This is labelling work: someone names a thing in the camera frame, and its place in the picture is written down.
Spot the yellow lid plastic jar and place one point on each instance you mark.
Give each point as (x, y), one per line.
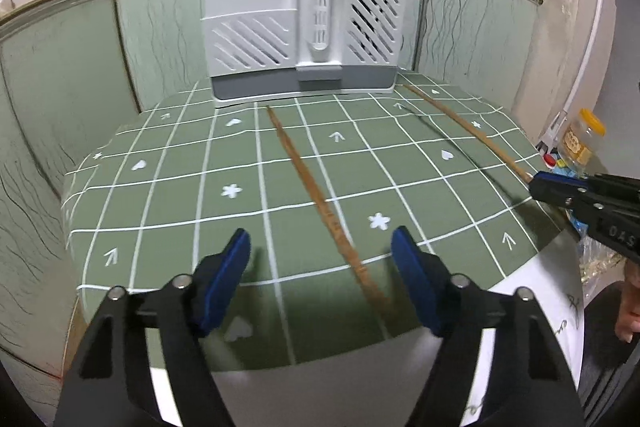
(581, 139)

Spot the green checkered tablecloth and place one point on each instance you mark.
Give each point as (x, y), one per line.
(171, 188)

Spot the white utensil holder rack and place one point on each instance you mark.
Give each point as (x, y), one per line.
(259, 50)

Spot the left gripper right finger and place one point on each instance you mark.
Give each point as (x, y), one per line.
(425, 278)

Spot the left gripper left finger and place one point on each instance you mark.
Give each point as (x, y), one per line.
(215, 280)

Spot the brown wooden chopstick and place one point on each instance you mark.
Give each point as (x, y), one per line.
(523, 175)
(374, 296)

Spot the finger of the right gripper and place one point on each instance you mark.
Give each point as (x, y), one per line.
(558, 190)

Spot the person right hand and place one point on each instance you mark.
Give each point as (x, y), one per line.
(627, 323)

